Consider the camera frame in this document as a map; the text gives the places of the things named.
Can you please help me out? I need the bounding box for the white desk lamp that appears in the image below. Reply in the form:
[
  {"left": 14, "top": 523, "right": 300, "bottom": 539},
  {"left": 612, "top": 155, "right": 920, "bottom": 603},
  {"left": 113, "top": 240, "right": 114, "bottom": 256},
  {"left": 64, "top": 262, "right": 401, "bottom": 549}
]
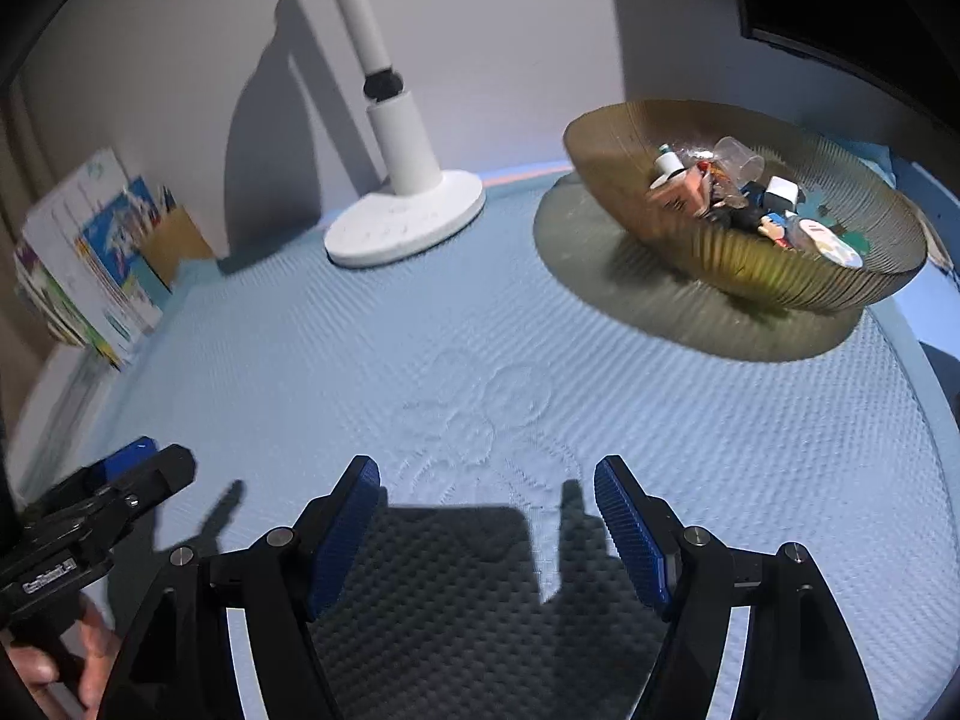
[{"left": 322, "top": 0, "right": 487, "bottom": 269}]

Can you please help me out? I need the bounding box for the orange printed small box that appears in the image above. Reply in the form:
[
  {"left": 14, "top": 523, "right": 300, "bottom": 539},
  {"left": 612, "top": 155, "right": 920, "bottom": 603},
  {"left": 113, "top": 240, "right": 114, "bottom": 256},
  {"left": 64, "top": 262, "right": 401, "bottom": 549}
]
[{"left": 652, "top": 169, "right": 715, "bottom": 220}]

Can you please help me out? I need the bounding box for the row of books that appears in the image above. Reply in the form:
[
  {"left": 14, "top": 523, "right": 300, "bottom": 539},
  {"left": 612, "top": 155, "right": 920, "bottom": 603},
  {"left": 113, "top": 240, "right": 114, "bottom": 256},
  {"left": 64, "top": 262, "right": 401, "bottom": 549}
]
[{"left": 13, "top": 148, "right": 178, "bottom": 370}]

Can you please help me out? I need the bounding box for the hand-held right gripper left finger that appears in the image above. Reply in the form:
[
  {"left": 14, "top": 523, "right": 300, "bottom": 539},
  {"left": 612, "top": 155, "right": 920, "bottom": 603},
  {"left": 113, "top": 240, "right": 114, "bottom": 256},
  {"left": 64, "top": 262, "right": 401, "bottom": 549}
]
[{"left": 96, "top": 455, "right": 385, "bottom": 720}]

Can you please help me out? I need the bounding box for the brown pen holder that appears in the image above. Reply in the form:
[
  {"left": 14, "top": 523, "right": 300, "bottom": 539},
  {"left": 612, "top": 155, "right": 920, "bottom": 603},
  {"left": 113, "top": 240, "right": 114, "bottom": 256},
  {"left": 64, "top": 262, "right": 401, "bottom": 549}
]
[{"left": 142, "top": 206, "right": 218, "bottom": 295}]

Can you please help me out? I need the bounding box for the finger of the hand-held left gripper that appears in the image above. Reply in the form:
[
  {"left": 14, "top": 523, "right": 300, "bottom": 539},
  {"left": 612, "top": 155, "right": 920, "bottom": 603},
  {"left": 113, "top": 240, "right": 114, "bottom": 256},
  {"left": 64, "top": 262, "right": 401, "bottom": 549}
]
[
  {"left": 30, "top": 436, "right": 158, "bottom": 515},
  {"left": 75, "top": 444, "right": 197, "bottom": 541}
]

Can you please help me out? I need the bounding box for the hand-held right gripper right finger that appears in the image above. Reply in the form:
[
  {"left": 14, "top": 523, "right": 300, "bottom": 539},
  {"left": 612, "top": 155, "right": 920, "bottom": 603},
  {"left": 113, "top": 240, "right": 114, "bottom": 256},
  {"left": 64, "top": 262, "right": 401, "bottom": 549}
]
[{"left": 594, "top": 455, "right": 878, "bottom": 720}]

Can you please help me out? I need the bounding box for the blue textured mat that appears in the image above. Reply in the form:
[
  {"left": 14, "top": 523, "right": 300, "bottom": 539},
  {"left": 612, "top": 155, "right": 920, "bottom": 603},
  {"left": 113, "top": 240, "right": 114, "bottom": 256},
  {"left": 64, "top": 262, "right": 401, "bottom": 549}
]
[{"left": 15, "top": 157, "right": 960, "bottom": 720}]

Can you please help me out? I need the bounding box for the person's left hand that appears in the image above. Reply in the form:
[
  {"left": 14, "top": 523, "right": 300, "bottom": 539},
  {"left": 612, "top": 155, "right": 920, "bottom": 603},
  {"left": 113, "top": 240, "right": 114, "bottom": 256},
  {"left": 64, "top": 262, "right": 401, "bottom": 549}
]
[{"left": 6, "top": 600, "right": 127, "bottom": 715}]

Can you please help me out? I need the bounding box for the clear plastic cup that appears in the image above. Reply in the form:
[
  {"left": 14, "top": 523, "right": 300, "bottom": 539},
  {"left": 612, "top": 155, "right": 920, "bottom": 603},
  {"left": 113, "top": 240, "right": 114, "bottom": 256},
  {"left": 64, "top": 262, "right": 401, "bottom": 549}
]
[{"left": 712, "top": 136, "right": 768, "bottom": 179}]

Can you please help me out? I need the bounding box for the small blue-haired figurine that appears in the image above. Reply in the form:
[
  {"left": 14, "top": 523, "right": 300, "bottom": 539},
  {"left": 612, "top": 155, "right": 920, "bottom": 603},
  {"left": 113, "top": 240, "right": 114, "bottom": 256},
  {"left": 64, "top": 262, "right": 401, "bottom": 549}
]
[{"left": 757, "top": 211, "right": 797, "bottom": 251}]

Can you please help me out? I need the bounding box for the white round plastic packet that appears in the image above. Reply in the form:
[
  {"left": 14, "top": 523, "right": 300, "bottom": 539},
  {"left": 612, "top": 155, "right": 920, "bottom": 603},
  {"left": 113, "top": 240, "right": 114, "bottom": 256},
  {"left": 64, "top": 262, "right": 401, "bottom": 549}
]
[{"left": 791, "top": 219, "right": 866, "bottom": 269}]

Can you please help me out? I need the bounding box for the amber ribbed glass bowl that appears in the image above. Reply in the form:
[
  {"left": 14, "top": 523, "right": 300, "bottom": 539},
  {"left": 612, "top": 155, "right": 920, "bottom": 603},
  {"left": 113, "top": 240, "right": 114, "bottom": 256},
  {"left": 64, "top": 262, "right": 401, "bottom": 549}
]
[{"left": 562, "top": 99, "right": 928, "bottom": 314}]

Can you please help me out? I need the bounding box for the white charger plug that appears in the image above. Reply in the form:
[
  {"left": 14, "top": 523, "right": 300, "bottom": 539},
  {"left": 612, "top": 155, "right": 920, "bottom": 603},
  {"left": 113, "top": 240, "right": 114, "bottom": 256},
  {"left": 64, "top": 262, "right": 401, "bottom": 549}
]
[{"left": 761, "top": 176, "right": 806, "bottom": 209}]

